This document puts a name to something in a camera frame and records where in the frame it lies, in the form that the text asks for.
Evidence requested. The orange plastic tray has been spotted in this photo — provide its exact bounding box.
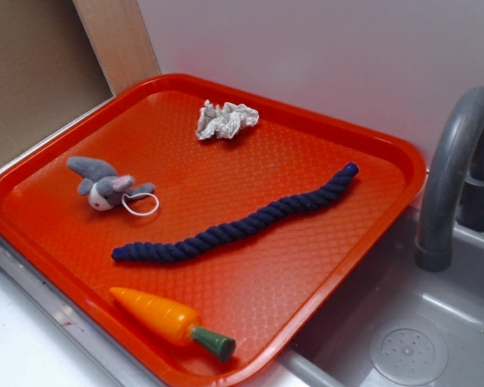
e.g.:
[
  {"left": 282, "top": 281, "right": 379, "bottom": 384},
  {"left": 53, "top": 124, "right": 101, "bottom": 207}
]
[{"left": 0, "top": 74, "right": 426, "bottom": 386}]

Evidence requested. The crumpled white paper ball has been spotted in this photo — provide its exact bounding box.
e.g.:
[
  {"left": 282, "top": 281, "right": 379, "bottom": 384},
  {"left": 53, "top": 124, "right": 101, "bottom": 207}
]
[{"left": 195, "top": 100, "right": 260, "bottom": 140}]

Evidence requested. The grey plush rabbit toy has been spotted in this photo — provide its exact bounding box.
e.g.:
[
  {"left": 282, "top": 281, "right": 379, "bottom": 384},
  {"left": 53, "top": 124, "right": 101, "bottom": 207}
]
[{"left": 66, "top": 156, "right": 160, "bottom": 217}]

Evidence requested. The orange plastic toy carrot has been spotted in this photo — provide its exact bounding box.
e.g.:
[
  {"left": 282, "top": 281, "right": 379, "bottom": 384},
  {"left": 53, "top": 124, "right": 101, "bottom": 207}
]
[{"left": 110, "top": 287, "right": 236, "bottom": 362}]

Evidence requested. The grey plastic toy sink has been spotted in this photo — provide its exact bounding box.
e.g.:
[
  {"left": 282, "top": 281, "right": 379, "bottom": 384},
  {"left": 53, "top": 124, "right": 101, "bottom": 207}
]
[{"left": 277, "top": 207, "right": 484, "bottom": 387}]

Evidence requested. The light wooden board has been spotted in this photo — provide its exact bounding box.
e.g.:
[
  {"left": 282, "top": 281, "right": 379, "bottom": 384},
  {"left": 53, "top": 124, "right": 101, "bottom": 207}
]
[{"left": 73, "top": 0, "right": 161, "bottom": 96}]

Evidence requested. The grey plastic toy faucet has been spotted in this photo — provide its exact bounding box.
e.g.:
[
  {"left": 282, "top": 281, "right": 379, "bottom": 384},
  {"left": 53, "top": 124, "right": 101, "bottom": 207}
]
[{"left": 415, "top": 86, "right": 484, "bottom": 272}]

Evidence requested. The brown cardboard panel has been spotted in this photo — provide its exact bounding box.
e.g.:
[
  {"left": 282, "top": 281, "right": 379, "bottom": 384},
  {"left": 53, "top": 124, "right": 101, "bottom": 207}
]
[{"left": 0, "top": 1, "right": 111, "bottom": 168}]

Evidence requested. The dark blue twisted rope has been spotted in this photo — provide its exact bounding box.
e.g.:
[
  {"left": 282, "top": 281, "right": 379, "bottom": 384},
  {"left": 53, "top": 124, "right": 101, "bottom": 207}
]
[{"left": 111, "top": 161, "right": 360, "bottom": 264}]

